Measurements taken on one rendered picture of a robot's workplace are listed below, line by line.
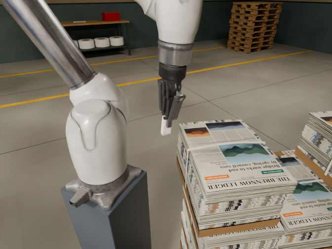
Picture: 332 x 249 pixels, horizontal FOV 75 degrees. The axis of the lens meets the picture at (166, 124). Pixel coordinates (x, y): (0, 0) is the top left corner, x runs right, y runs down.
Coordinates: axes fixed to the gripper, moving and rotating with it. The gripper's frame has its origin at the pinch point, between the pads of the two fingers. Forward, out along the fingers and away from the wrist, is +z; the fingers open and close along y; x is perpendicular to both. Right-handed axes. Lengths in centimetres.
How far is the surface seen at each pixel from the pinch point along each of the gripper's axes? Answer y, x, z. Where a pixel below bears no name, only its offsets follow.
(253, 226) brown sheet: -28.9, -21.1, 28.0
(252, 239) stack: -30, -22, 35
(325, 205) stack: -35, -55, 28
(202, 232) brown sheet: -23.1, -4.1, 28.7
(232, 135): -3.9, -27.7, 8.9
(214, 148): -6.9, -16.5, 9.4
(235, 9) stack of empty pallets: 481, -481, 15
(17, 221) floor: 85, 74, 129
